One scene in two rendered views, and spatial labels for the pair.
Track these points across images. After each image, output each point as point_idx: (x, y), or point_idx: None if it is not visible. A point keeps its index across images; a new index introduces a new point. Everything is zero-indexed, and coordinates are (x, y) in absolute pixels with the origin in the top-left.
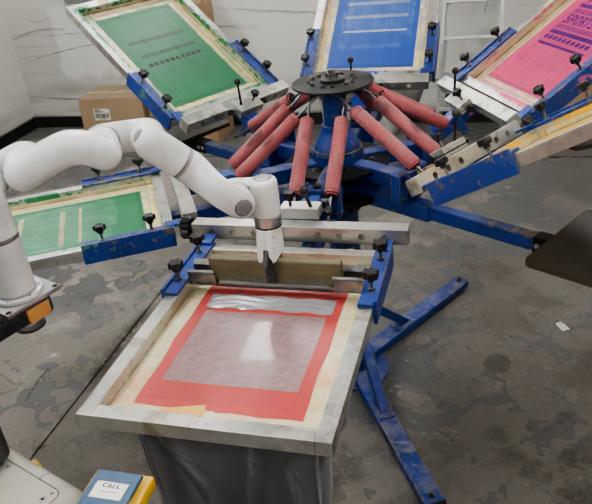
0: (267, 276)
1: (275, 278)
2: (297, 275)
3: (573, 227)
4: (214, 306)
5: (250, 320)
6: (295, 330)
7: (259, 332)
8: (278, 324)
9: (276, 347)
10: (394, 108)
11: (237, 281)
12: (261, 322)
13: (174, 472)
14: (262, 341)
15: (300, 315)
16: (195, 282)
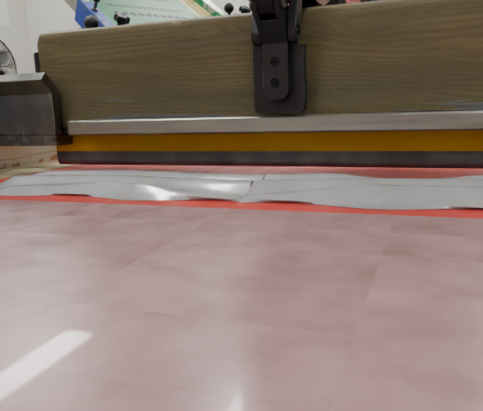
0: (258, 77)
1: (294, 84)
2: (399, 72)
3: None
4: (2, 191)
5: (134, 222)
6: (475, 267)
7: (164, 264)
8: (314, 238)
9: (327, 386)
10: None
11: (132, 119)
12: (197, 229)
13: None
14: (164, 316)
15: (451, 216)
16: None
